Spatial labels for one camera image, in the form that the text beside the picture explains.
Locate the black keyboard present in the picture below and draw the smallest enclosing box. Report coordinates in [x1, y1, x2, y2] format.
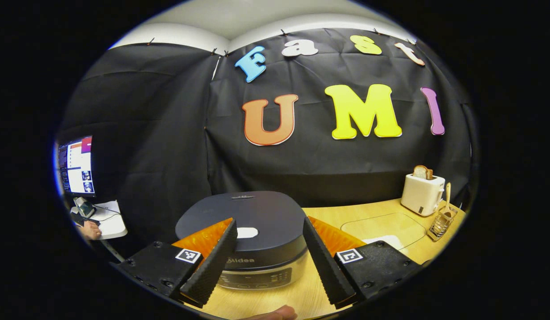
[70, 212, 100, 225]

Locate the white toaster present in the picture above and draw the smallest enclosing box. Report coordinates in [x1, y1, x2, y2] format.
[400, 173, 446, 217]

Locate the clear chopstick holder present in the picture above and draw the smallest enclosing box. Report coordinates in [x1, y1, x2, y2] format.
[426, 205, 458, 242]

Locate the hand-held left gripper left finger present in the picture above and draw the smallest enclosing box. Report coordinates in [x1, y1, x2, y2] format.
[109, 218, 238, 308]

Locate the computer monitor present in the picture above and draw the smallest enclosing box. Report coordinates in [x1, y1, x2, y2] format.
[58, 136, 96, 197]

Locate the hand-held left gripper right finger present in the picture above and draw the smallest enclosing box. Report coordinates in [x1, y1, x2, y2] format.
[303, 216, 422, 309]

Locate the clear plastic rice container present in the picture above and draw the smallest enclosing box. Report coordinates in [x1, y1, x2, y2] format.
[341, 212, 429, 250]

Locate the white side desk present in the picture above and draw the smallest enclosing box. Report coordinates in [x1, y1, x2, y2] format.
[70, 200, 128, 263]

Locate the teal and white box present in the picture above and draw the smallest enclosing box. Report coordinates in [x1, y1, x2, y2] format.
[72, 197, 96, 218]

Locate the grey silver rice cooker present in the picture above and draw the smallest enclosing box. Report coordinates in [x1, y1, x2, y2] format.
[175, 191, 309, 291]

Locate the black backdrop cloth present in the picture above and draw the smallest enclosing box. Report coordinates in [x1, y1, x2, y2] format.
[57, 28, 475, 249]

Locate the wooden spoon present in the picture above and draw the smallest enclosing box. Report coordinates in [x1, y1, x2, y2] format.
[442, 182, 453, 218]

